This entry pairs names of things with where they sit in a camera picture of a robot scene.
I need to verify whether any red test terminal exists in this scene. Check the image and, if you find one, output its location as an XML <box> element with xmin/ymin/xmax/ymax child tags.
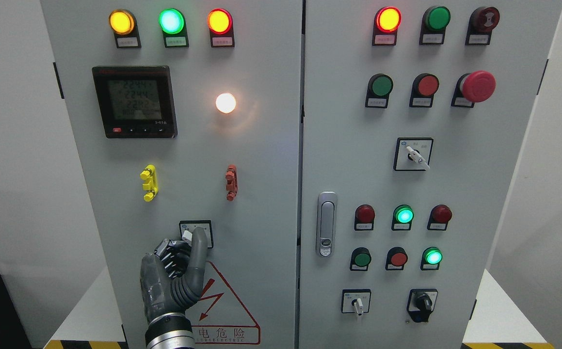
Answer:
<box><xmin>225</xmin><ymin>164</ymin><xmax>239</xmax><ymax>202</ymax></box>

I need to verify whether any white rotary selector switch upper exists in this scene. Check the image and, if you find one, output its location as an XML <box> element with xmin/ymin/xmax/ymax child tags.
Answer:
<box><xmin>393</xmin><ymin>137</ymin><xmax>434</xmax><ymax>172</ymax></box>

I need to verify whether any dark red indicator light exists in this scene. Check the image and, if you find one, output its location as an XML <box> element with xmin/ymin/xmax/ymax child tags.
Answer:
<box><xmin>427</xmin><ymin>204</ymin><xmax>453</xmax><ymax>231</ymax></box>
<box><xmin>354</xmin><ymin>204</ymin><xmax>375</xmax><ymax>231</ymax></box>

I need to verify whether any green push button top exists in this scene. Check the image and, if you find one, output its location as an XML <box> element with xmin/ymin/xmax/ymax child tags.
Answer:
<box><xmin>419</xmin><ymin>6</ymin><xmax>451</xmax><ymax>46</ymax></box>

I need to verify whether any black knob selector switch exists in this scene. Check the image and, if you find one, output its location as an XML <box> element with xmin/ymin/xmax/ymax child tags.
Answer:
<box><xmin>407</xmin><ymin>289</ymin><xmax>438</xmax><ymax>323</ymax></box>

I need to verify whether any red emergency stop button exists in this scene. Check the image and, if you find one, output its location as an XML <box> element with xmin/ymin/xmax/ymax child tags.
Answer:
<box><xmin>451</xmin><ymin>70</ymin><xmax>497</xmax><ymax>108</ymax></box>

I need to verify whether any green lit indicator light top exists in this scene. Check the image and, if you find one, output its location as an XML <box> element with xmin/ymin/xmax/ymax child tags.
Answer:
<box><xmin>158</xmin><ymin>7</ymin><xmax>189</xmax><ymax>48</ymax></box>

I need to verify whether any dark red indicator light right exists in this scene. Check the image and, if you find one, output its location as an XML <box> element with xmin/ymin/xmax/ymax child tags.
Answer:
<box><xmin>427</xmin><ymin>204</ymin><xmax>453</xmax><ymax>231</ymax></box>

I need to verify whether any green lit push button lower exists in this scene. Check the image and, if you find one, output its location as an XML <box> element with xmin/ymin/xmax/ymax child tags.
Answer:
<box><xmin>420</xmin><ymin>247</ymin><xmax>443</xmax><ymax>271</ymax></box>

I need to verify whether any dark red indicator light left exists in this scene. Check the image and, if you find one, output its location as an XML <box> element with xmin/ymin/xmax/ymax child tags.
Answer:
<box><xmin>354</xmin><ymin>204</ymin><xmax>375</xmax><ymax>231</ymax></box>

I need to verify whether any white rotary switch bottom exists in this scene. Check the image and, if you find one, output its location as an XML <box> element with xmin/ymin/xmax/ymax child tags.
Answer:
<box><xmin>341</xmin><ymin>289</ymin><xmax>371</xmax><ymax>317</ymax></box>

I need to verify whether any red push button second row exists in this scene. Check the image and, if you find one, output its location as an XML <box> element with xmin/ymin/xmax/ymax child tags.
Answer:
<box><xmin>409</xmin><ymin>73</ymin><xmax>440</xmax><ymax>108</ymax></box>

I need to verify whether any grey cabinet door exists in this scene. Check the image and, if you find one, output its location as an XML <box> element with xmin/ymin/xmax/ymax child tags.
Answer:
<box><xmin>41</xmin><ymin>0</ymin><xmax>302</xmax><ymax>349</ymax></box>
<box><xmin>299</xmin><ymin>0</ymin><xmax>562</xmax><ymax>349</ymax></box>

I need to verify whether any red high voltage warning sign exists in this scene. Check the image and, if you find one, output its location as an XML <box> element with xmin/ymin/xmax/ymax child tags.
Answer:
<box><xmin>186</xmin><ymin>261</ymin><xmax>261</xmax><ymax>345</ymax></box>

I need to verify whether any green lit indicator middle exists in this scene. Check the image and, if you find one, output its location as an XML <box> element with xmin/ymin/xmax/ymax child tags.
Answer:
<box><xmin>391</xmin><ymin>204</ymin><xmax>414</xmax><ymax>231</ymax></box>

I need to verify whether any yellow indicator light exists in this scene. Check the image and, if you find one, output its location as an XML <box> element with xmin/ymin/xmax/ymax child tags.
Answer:
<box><xmin>108</xmin><ymin>9</ymin><xmax>142</xmax><ymax>48</ymax></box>

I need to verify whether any clear white light bulb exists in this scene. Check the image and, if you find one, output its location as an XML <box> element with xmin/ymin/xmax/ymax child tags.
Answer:
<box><xmin>215</xmin><ymin>92</ymin><xmax>237</xmax><ymax>113</ymax></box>

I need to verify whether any yellow test terminal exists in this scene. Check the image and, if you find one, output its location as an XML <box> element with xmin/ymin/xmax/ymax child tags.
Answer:
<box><xmin>140</xmin><ymin>164</ymin><xmax>159</xmax><ymax>202</ymax></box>

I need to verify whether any white rotary light switch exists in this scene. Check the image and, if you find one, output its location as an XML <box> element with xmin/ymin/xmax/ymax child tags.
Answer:
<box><xmin>179</xmin><ymin>220</ymin><xmax>214</xmax><ymax>249</ymax></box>

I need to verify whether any silver door lock handle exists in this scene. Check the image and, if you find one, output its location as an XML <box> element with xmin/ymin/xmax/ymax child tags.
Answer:
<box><xmin>316</xmin><ymin>191</ymin><xmax>337</xmax><ymax>257</ymax></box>

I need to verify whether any grey left cabinet door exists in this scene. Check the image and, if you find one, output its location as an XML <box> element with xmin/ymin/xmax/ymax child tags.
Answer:
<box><xmin>41</xmin><ymin>0</ymin><xmax>302</xmax><ymax>349</ymax></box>

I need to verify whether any grey right cabinet door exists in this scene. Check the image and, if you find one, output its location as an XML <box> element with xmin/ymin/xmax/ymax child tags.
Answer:
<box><xmin>299</xmin><ymin>0</ymin><xmax>562</xmax><ymax>349</ymax></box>

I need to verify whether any red-orange indicator light left door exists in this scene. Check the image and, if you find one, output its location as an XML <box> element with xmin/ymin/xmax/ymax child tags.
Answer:
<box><xmin>208</xmin><ymin>8</ymin><xmax>235</xmax><ymax>47</ymax></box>

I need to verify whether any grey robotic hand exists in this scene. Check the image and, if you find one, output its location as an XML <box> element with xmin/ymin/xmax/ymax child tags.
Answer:
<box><xmin>140</xmin><ymin>227</ymin><xmax>208</xmax><ymax>325</ymax></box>

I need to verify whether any red lit indicator right door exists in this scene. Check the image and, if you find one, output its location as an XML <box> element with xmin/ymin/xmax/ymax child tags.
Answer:
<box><xmin>372</xmin><ymin>6</ymin><xmax>402</xmax><ymax>46</ymax></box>

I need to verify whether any black digital power meter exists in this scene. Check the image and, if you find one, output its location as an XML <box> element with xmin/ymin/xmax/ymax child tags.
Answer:
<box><xmin>92</xmin><ymin>65</ymin><xmax>178</xmax><ymax>139</ymax></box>

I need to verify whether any red push button lower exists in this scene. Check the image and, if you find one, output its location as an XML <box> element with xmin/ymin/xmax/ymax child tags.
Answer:
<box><xmin>385</xmin><ymin>247</ymin><xmax>408</xmax><ymax>271</ymax></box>

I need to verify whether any green push button second row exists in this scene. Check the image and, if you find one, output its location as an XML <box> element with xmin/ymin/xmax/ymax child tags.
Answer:
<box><xmin>365</xmin><ymin>73</ymin><xmax>394</xmax><ymax>109</ymax></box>

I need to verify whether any dark red buzzer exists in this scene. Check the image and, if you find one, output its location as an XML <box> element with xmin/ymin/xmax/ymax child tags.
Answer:
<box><xmin>465</xmin><ymin>6</ymin><xmax>500</xmax><ymax>46</ymax></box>

